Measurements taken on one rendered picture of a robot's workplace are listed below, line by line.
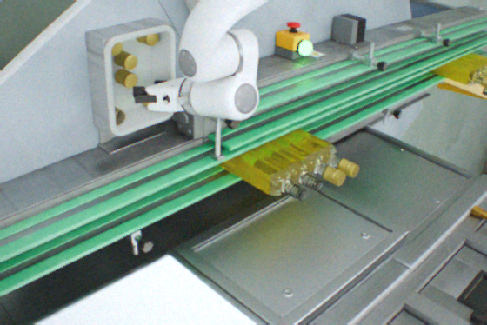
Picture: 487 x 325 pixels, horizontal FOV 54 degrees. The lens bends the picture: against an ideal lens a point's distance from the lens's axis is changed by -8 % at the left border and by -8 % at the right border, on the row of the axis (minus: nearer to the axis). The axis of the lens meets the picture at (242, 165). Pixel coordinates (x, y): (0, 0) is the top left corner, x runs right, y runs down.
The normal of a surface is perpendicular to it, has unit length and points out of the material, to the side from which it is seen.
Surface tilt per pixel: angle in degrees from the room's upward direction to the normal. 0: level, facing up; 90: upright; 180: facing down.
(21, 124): 0
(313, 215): 90
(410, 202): 91
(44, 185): 90
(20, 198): 90
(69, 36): 0
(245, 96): 15
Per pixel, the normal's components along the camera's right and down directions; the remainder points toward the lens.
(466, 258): 0.04, -0.86
